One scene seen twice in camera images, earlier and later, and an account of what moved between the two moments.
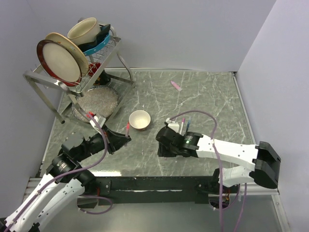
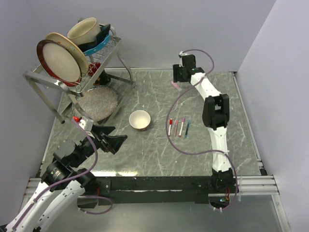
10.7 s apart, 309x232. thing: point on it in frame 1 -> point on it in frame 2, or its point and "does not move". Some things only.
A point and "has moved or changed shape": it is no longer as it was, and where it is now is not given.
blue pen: (189, 119) does not move
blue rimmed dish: (103, 37) does not move
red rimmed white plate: (59, 62) does not move
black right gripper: (162, 151) -> (176, 69)
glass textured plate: (102, 101) does not move
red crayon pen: (127, 129) has moved or changed shape
